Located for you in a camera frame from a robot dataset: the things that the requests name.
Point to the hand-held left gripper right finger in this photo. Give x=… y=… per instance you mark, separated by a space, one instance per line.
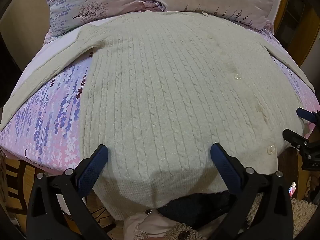
x=225 y=165

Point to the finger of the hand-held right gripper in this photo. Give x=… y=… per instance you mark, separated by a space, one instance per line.
x=296 y=137
x=308 y=116

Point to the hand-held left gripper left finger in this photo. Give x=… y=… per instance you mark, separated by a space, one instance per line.
x=96 y=163

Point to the smartphone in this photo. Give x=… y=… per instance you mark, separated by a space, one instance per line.
x=291 y=190

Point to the beige shaggy rug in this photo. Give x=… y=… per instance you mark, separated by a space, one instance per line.
x=300 y=210

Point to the dark navy cloth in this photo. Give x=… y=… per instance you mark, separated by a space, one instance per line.
x=190 y=207

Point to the floral bed sheet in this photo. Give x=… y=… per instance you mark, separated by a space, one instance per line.
x=50 y=120

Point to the pale pink cloth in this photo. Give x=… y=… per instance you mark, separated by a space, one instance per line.
x=147 y=225

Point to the wooden chair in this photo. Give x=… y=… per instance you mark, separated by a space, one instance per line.
x=15 y=177

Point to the wooden headboard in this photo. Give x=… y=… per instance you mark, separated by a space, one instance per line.
x=280 y=5

